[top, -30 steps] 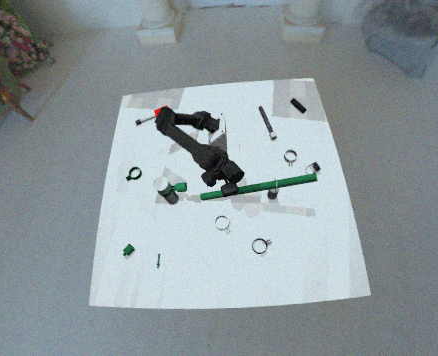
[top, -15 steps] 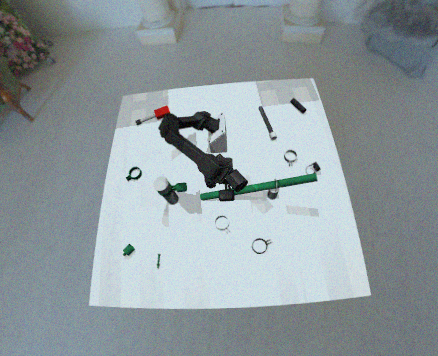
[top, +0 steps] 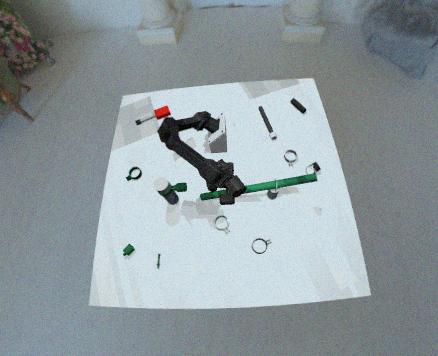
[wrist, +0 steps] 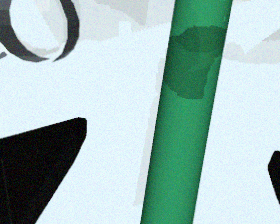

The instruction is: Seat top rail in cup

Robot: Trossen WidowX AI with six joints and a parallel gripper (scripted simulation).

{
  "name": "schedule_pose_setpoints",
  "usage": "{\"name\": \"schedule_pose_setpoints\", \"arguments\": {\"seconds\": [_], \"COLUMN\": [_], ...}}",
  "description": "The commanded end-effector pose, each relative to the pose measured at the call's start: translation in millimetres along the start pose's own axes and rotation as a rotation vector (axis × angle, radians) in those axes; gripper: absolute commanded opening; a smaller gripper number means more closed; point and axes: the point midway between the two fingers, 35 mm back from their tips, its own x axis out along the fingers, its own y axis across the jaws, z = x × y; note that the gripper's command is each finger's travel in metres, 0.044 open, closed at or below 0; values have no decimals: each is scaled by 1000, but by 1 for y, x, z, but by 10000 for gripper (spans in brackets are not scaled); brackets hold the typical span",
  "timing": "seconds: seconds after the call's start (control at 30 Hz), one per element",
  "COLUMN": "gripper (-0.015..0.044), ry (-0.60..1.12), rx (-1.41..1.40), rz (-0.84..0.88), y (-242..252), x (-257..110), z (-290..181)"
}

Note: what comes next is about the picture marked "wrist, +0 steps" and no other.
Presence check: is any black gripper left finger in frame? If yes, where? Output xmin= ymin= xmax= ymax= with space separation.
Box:
xmin=0 ymin=117 xmax=87 ymax=224

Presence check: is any dark grey ring clamp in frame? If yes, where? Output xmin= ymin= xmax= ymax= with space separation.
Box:
xmin=0 ymin=0 xmax=80 ymax=67

